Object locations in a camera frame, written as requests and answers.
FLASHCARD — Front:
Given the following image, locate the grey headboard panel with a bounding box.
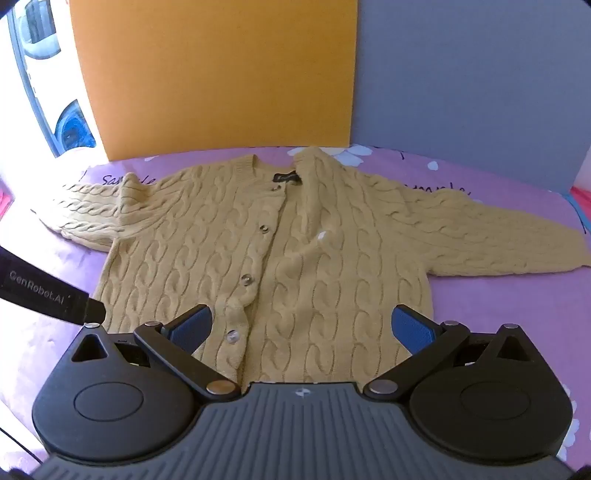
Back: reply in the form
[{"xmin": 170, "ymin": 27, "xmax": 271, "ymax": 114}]
[{"xmin": 351, "ymin": 0, "xmax": 591, "ymax": 192}]

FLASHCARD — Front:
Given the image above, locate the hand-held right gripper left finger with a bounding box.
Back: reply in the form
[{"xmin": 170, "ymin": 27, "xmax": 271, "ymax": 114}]
[{"xmin": 69, "ymin": 305, "xmax": 236, "ymax": 398}]

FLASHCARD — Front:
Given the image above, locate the thin black cable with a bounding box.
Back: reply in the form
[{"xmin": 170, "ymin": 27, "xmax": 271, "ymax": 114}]
[{"xmin": 0, "ymin": 427, "xmax": 47, "ymax": 463}]

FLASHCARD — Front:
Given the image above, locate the orange headboard panel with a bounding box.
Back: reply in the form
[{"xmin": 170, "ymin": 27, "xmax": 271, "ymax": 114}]
[{"xmin": 68, "ymin": 0, "xmax": 360, "ymax": 162}]

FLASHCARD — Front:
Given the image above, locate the beige cable knit cardigan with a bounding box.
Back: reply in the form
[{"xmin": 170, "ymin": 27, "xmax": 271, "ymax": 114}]
[{"xmin": 32, "ymin": 147, "xmax": 591, "ymax": 386}]

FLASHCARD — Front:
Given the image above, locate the purple printed bed sheet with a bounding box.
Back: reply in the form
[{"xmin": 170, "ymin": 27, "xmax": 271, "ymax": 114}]
[{"xmin": 0, "ymin": 144, "xmax": 591, "ymax": 467}]

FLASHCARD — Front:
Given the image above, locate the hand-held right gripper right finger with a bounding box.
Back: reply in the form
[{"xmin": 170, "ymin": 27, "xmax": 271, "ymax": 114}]
[{"xmin": 364, "ymin": 305, "xmax": 543, "ymax": 400}]

